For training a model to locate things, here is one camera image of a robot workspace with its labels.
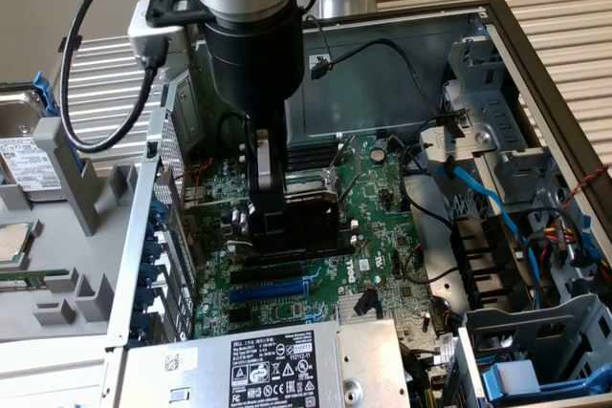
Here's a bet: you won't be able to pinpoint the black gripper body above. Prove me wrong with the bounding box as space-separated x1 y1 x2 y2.
203 0 306 118

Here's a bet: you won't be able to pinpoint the thin metal locking lever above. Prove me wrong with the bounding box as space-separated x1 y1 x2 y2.
337 171 360 209

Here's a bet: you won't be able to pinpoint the long black expansion slot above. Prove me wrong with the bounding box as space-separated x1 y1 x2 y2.
229 263 306 286

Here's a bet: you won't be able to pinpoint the blue slot latch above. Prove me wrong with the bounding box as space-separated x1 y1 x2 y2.
140 262 162 286
130 314 155 343
136 288 159 314
146 201 166 235
142 235 164 262

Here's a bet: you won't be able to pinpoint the open grey PC case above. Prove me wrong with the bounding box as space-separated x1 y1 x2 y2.
102 0 612 408

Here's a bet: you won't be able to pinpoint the green motherboard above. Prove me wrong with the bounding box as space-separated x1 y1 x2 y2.
184 133 463 350

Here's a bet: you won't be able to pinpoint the short black expansion slot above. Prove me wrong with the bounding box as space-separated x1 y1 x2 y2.
228 307 253 327

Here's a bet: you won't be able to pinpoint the silver chipset heatsink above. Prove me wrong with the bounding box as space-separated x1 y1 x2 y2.
337 291 392 322

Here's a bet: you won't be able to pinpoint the black angled plug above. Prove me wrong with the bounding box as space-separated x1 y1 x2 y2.
355 288 383 318

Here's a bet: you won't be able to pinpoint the grey parts rack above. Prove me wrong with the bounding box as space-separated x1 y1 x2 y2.
0 114 141 343

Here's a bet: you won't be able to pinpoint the silver power supply unit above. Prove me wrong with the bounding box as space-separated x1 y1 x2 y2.
121 316 413 408

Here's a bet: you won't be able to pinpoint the silver disk bay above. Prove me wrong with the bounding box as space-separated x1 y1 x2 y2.
420 25 558 211

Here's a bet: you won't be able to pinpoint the hard disk in blue carrier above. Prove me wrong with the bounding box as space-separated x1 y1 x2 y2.
0 71 87 204

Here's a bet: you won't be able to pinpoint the green RAM stick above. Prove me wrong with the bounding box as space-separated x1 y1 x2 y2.
0 268 72 290

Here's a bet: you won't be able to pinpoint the silver CPU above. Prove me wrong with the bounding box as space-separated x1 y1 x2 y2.
0 220 42 269

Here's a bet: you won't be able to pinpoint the grey disk bay cage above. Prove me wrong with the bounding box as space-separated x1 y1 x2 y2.
453 292 612 408

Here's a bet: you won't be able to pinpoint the blue disk bay latch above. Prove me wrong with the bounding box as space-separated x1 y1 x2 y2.
480 360 612 403

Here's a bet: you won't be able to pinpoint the looped black wire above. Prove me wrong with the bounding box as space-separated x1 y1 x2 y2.
217 111 248 161

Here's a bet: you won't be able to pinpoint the thin red wire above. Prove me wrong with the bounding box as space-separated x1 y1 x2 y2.
184 158 215 185

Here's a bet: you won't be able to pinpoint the black wire with plug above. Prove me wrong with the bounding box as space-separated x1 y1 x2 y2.
305 14 444 120

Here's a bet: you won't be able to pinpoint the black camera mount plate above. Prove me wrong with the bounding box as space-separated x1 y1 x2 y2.
144 0 214 28

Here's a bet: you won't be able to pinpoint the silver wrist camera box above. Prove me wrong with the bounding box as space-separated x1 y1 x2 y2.
127 0 188 69

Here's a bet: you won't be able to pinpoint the thick black wire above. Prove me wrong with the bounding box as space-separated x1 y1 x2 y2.
399 138 456 232

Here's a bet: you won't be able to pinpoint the thick black camera cable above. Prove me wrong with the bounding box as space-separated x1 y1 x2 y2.
59 0 191 154

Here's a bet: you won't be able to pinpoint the thin black wire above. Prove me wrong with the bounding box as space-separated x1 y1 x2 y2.
404 243 463 285

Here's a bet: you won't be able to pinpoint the flat blue disk wire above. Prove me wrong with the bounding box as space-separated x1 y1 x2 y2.
437 157 522 240

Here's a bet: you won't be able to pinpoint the black plastic fan duct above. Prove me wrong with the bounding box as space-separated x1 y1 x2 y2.
451 214 535 316

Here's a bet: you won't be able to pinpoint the thin blue wire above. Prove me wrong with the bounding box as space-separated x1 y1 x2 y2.
520 233 545 286

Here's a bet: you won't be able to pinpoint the yellow red black power wires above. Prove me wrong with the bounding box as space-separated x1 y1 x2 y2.
523 209 594 267

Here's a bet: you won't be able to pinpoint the red black twisted wire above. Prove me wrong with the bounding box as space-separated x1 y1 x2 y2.
561 165 612 212

